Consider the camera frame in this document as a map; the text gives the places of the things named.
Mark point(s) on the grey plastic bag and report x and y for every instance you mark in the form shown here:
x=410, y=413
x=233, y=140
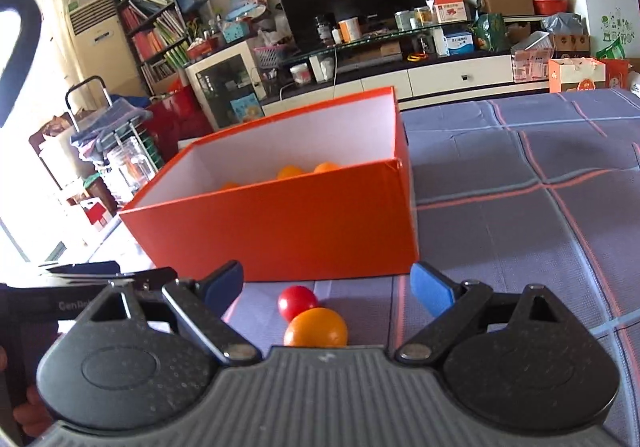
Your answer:
x=562, y=23

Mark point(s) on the red shopping bag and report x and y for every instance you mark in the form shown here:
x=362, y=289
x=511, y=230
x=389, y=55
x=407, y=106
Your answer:
x=175, y=119

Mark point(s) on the orange white medicine box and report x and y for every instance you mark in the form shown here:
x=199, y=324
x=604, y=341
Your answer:
x=450, y=6

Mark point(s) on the orange cardboard box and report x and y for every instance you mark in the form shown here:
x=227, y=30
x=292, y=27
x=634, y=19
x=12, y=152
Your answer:
x=280, y=227

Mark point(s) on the clear glass jar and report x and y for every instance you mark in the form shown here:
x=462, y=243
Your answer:
x=129, y=164

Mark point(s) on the pink plastic basket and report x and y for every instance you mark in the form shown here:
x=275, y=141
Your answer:
x=266, y=58

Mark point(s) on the stack of red white packets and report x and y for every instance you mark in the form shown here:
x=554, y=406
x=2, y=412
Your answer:
x=530, y=66

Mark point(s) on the dark bookshelf with books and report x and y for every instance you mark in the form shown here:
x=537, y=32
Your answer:
x=150, y=27

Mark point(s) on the teal plastic basket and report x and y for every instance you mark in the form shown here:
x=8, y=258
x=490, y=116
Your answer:
x=235, y=32

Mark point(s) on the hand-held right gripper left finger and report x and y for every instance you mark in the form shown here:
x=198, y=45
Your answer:
x=223, y=283

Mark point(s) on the dark glass bottle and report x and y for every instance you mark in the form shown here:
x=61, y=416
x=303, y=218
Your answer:
x=322, y=31

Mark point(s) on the white small fridge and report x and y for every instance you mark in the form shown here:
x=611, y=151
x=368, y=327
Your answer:
x=600, y=12

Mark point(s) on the black folding trolley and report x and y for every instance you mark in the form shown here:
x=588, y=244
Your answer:
x=107, y=127

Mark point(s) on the blue white carton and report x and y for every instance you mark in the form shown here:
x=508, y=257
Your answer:
x=459, y=43

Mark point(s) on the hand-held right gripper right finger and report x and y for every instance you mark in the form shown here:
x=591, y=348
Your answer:
x=431, y=288

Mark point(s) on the pale window curtain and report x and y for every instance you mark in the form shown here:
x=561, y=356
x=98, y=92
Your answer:
x=45, y=42

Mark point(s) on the orange white gift bag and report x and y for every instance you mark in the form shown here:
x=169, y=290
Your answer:
x=575, y=77

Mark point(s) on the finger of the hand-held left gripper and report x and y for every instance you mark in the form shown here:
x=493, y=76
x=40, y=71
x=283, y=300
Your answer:
x=82, y=268
x=155, y=277

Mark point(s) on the small red apple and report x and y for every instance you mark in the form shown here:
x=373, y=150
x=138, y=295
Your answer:
x=296, y=302

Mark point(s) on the large orange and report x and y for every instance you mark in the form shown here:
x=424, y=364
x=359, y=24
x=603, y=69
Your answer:
x=316, y=328

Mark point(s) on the beige standing air conditioner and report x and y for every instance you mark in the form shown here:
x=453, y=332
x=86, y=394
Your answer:
x=102, y=47

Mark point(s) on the person's left hand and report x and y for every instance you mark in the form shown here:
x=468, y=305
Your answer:
x=32, y=414

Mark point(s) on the brown printed carton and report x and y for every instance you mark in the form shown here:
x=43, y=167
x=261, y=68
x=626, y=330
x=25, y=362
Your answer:
x=571, y=46

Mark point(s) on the green snack packet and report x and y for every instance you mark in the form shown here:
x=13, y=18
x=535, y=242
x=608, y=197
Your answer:
x=612, y=50

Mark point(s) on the yellow rubber bands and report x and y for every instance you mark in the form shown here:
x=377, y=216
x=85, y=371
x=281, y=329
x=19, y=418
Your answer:
x=417, y=58

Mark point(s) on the red plastic basin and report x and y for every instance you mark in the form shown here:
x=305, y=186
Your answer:
x=550, y=7

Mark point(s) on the white black television stand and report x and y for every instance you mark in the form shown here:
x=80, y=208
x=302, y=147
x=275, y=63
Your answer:
x=440, y=79

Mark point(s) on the green foil bag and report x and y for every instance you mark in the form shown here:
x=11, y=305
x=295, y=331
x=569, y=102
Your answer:
x=491, y=33

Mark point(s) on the white glass-door cabinet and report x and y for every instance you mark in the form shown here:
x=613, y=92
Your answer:
x=225, y=82

